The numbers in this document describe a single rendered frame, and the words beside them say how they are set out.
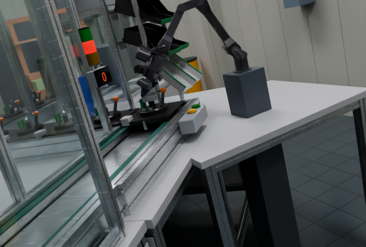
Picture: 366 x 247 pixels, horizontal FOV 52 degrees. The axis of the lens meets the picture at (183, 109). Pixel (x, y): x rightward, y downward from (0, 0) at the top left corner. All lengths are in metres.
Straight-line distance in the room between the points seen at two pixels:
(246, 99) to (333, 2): 2.35
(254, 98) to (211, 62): 3.86
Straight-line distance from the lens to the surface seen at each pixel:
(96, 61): 1.61
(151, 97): 1.75
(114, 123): 1.78
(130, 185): 1.15
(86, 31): 1.61
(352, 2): 3.77
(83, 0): 3.07
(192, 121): 1.53
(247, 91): 1.70
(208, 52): 5.53
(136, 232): 1.06
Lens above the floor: 1.38
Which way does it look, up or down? 14 degrees down
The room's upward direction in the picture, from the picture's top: 14 degrees counter-clockwise
